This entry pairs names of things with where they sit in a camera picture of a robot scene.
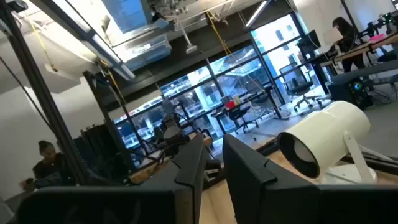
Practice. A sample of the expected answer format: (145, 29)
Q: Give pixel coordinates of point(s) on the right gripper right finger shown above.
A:
(248, 186)

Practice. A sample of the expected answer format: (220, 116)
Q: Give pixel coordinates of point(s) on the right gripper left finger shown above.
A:
(186, 174)

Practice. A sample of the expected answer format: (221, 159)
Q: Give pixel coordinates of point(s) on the black office chair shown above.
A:
(241, 113)
(298, 82)

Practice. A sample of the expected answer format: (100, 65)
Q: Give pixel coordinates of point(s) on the black desk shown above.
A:
(258, 96)

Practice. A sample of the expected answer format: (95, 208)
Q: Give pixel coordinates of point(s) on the clear plastic storage bin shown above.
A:
(146, 51)

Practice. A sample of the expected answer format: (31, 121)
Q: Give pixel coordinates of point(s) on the person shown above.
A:
(49, 169)
(346, 37)

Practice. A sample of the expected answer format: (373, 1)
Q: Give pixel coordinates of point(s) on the computer tower with coloured lights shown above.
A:
(353, 90)

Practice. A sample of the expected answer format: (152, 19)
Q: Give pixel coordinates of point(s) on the long ceiling light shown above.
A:
(102, 46)

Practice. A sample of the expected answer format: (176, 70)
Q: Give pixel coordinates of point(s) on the black computer monitor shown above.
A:
(311, 42)

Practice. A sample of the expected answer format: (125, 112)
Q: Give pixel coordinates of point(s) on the wooden workbench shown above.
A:
(357, 51)

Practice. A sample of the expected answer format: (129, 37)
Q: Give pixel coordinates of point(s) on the short ceiling light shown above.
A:
(256, 13)

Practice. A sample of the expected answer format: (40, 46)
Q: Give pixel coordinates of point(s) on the black upright frame post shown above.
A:
(40, 93)

